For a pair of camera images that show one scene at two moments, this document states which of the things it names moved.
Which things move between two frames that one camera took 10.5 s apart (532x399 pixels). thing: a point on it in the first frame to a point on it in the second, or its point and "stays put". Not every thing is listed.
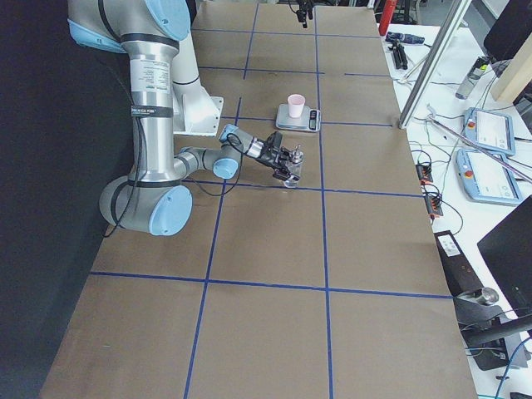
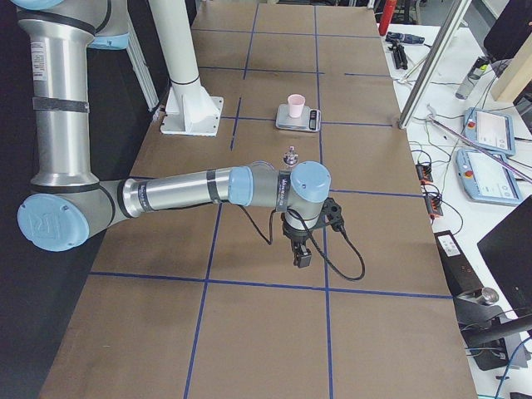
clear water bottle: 473,75 stays put
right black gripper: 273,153 to 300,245
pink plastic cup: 296,105 stays put
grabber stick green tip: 405,79 stays put
